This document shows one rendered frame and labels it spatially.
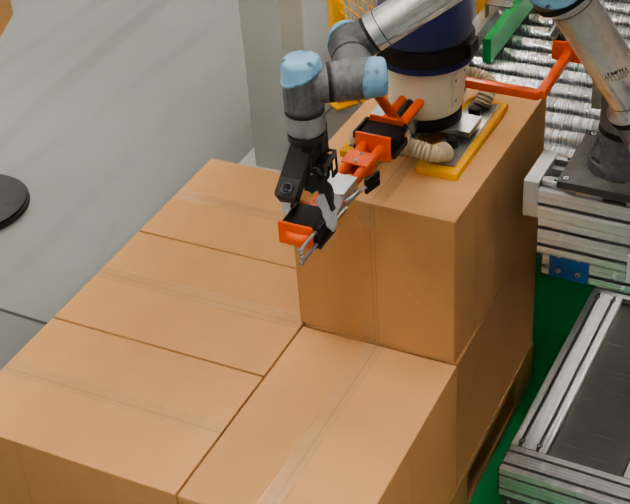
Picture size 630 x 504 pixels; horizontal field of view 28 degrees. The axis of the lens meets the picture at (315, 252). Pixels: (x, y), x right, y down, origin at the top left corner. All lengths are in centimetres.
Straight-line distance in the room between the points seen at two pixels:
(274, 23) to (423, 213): 175
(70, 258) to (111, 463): 168
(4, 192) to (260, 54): 108
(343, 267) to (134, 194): 186
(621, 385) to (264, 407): 103
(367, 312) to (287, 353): 21
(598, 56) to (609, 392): 126
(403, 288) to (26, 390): 90
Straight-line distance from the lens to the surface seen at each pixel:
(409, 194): 275
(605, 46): 233
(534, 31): 435
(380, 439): 274
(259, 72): 444
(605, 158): 263
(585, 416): 329
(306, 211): 245
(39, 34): 593
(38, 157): 496
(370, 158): 261
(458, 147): 287
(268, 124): 453
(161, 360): 300
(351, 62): 229
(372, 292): 288
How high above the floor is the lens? 246
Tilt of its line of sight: 36 degrees down
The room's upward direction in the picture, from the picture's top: 5 degrees counter-clockwise
